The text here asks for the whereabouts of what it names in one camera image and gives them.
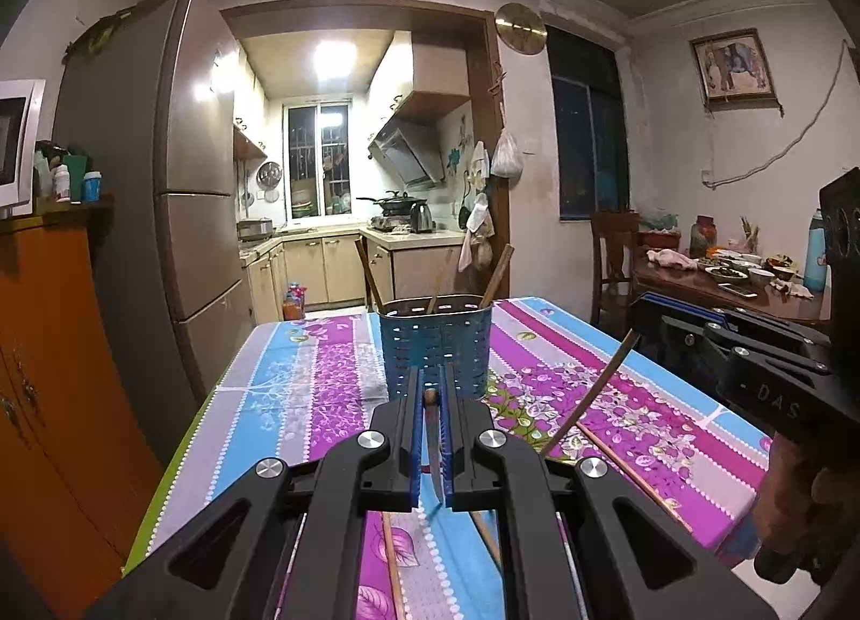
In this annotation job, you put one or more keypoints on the white bowl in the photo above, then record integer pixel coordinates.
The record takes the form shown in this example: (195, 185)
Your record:
(762, 277)

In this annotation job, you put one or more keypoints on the round hanging strainer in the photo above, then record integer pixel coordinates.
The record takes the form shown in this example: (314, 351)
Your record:
(269, 175)

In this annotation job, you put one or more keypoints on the dish of green vegetables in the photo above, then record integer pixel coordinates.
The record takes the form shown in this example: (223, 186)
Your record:
(722, 273)

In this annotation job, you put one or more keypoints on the mobile phone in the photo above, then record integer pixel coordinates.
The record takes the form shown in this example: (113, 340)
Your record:
(737, 290)

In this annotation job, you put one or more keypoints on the steel range hood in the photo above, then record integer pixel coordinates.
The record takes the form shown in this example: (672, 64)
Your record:
(410, 153)

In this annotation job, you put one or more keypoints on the hanging cloths and bags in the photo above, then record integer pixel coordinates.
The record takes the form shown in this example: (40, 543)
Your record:
(478, 217)

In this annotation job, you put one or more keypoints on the gas stove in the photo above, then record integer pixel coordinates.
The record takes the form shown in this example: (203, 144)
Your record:
(393, 222)

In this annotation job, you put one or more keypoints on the black wok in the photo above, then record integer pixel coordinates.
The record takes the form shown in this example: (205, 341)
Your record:
(396, 202)

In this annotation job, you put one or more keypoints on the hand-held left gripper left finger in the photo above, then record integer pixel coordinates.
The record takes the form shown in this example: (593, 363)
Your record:
(415, 452)

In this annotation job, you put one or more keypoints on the cream cabinet above hood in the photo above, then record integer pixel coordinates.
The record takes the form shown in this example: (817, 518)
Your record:
(430, 69)

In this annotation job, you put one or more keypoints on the steel kettle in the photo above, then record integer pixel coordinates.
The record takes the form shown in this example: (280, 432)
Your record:
(422, 218)

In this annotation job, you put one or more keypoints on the floral purple blue tablecloth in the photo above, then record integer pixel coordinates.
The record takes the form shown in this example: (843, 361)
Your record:
(316, 378)

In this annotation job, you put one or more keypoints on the white microwave oven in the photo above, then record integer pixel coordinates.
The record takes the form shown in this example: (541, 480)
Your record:
(17, 143)

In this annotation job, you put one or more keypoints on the green plastic cup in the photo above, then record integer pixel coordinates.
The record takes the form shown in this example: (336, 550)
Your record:
(76, 169)

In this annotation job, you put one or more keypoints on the dark room window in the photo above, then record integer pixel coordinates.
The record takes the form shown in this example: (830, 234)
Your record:
(591, 129)

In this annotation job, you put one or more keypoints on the blue capped jar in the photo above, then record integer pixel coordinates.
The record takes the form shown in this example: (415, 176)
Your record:
(92, 188)

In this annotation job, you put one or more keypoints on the person's right hand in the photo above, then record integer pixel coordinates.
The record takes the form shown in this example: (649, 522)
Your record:
(793, 492)

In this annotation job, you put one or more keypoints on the framed elephant picture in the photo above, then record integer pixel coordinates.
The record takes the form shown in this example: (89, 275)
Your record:
(734, 67)

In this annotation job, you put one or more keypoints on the gold round wall clock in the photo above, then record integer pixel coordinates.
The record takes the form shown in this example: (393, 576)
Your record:
(521, 28)

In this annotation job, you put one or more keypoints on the cream kitchen base cabinets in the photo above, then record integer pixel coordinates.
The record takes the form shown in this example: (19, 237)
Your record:
(309, 270)

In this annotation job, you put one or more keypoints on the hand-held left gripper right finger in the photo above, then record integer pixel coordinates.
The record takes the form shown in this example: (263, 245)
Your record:
(449, 492)

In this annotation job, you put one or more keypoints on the blue thermos bottle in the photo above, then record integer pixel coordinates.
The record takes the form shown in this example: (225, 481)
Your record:
(815, 254)

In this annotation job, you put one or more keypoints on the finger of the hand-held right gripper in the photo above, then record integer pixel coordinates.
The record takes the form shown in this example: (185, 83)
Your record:
(678, 311)
(759, 354)

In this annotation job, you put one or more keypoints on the grey steel refrigerator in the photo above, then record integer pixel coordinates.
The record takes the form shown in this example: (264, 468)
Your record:
(148, 190)

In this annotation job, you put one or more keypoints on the glass jar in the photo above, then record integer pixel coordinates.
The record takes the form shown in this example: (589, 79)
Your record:
(703, 238)

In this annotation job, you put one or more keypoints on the brown wooden door frame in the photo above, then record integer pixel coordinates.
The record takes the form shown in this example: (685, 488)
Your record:
(356, 15)

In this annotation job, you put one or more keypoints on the white hanging plastic bag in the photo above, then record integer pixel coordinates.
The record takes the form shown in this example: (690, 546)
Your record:
(506, 156)

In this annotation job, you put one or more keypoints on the orange wooden cabinet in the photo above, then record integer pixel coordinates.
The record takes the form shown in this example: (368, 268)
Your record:
(54, 391)

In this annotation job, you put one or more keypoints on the green object on refrigerator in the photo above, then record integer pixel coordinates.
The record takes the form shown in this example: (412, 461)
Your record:
(97, 34)

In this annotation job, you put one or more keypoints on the wooden chair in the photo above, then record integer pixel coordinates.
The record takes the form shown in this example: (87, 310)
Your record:
(615, 257)

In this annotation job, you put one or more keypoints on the dark wooden dining table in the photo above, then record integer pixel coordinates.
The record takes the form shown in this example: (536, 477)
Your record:
(685, 290)

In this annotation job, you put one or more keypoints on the chopstick holder on dining table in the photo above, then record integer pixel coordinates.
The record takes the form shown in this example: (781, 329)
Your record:
(749, 237)

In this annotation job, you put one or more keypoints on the white bottle red label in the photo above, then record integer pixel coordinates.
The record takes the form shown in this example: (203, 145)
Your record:
(62, 184)

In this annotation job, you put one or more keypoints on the brown wooden chopstick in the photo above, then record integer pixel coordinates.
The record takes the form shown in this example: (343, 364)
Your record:
(491, 280)
(591, 391)
(635, 479)
(394, 566)
(486, 539)
(437, 287)
(368, 277)
(505, 267)
(434, 432)

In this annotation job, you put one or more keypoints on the pink cloth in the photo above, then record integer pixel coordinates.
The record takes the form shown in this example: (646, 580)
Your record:
(672, 259)

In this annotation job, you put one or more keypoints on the square ceiling light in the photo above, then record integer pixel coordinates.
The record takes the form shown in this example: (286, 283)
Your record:
(335, 60)

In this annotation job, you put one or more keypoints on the barred kitchen window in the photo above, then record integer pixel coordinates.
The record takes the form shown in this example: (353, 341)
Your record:
(316, 156)

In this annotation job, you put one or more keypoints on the bottles on floor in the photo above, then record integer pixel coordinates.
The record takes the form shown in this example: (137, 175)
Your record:
(293, 304)

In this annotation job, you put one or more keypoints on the blue perforated utensil basket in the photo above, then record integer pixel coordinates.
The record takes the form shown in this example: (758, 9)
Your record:
(437, 344)

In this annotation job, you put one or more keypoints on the cream wall cabinet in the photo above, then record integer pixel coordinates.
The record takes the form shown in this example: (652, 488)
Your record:
(248, 122)

